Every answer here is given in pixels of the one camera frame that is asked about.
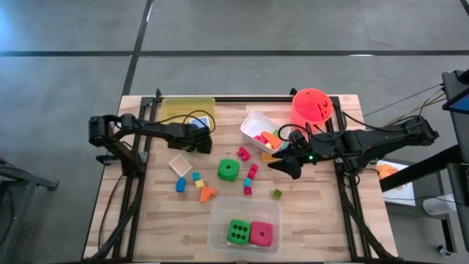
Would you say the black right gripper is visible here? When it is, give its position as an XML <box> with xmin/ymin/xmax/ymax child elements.
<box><xmin>267</xmin><ymin>141</ymin><xmax>325</xmax><ymax>180</ymax></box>

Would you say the white square card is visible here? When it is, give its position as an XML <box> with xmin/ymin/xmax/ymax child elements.
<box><xmin>168</xmin><ymin>153</ymin><xmax>193</xmax><ymax>178</ymax></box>

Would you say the red foam die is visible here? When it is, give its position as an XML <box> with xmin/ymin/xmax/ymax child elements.
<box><xmin>249</xmin><ymin>220</ymin><xmax>274</xmax><ymax>248</ymax></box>

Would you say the green foam die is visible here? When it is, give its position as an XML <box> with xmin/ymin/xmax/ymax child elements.
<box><xmin>226</xmin><ymin>219</ymin><xmax>252</xmax><ymax>246</ymax></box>
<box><xmin>217</xmin><ymin>158</ymin><xmax>241</xmax><ymax>183</ymax></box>

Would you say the yellow translucent plastic bin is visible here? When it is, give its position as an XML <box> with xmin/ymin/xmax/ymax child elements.
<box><xmin>158</xmin><ymin>96</ymin><xmax>216</xmax><ymax>138</ymax></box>

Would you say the white plastic bin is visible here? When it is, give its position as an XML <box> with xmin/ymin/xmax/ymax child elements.
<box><xmin>240</xmin><ymin>108</ymin><xmax>291</xmax><ymax>154</ymax></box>

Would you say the orange arrow-shaped block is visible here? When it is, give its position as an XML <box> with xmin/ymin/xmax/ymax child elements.
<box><xmin>199</xmin><ymin>186</ymin><xmax>217</xmax><ymax>204</ymax></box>

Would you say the orange plastic bucket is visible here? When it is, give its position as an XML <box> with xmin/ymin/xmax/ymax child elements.
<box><xmin>291</xmin><ymin>87</ymin><xmax>334</xmax><ymax>132</ymax></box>

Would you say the clear plastic container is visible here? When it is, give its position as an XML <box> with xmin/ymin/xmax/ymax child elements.
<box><xmin>207</xmin><ymin>194</ymin><xmax>284</xmax><ymax>255</ymax></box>

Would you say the orange object on paper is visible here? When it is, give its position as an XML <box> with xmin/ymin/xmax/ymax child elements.
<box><xmin>377</xmin><ymin>164</ymin><xmax>404</xmax><ymax>191</ymax></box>

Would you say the white paper sheet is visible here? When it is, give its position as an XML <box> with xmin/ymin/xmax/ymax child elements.
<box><xmin>376</xmin><ymin>158</ymin><xmax>418</xmax><ymax>208</ymax></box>

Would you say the black cart beam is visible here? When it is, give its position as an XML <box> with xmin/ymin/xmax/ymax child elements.
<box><xmin>379</xmin><ymin>144</ymin><xmax>463</xmax><ymax>193</ymax></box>

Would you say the dark grey equipment cart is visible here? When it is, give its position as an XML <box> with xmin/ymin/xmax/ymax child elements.
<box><xmin>440</xmin><ymin>68</ymin><xmax>469</xmax><ymax>257</ymax></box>

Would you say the grey metal stand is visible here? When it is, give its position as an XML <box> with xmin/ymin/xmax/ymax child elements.
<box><xmin>0</xmin><ymin>156</ymin><xmax>60</xmax><ymax>264</ymax></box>

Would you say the tablet with blue screen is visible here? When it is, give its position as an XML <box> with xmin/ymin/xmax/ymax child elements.
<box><xmin>441</xmin><ymin>93</ymin><xmax>469</xmax><ymax>115</ymax></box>

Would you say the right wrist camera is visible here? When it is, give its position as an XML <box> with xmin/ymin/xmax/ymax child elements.
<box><xmin>288</xmin><ymin>128</ymin><xmax>308</xmax><ymax>148</ymax></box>

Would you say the black aluminium table frame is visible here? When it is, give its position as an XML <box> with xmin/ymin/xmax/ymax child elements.
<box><xmin>86</xmin><ymin>87</ymin><xmax>399</xmax><ymax>263</ymax></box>

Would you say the brown cable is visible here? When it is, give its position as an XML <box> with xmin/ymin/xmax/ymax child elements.
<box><xmin>95</xmin><ymin>172</ymin><xmax>125</xmax><ymax>254</ymax></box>

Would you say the grey cable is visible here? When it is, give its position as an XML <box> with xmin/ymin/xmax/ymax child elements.
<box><xmin>362</xmin><ymin>84</ymin><xmax>444</xmax><ymax>119</ymax></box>

